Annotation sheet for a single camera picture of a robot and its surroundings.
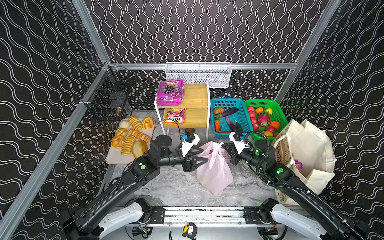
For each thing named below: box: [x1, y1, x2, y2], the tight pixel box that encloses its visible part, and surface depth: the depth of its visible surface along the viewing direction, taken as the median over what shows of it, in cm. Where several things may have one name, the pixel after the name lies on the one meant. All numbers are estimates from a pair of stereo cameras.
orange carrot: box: [215, 120, 220, 132], surface depth 112 cm
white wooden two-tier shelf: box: [154, 81, 211, 141], surface depth 93 cm
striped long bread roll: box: [120, 135, 136, 156], surface depth 97 cm
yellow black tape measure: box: [182, 222, 198, 240], surface depth 70 cm
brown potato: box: [213, 107, 224, 115], surface depth 119 cm
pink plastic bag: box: [196, 141, 234, 196], surface depth 70 cm
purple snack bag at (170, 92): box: [157, 79, 185, 106], surface depth 78 cm
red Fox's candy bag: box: [164, 107, 186, 125], surface depth 94 cm
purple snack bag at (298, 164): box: [294, 159, 303, 170], surface depth 80 cm
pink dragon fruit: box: [257, 110, 271, 127], surface depth 108 cm
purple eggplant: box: [220, 107, 238, 118], surface depth 119 cm
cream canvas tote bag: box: [271, 119, 337, 206], surface depth 76 cm
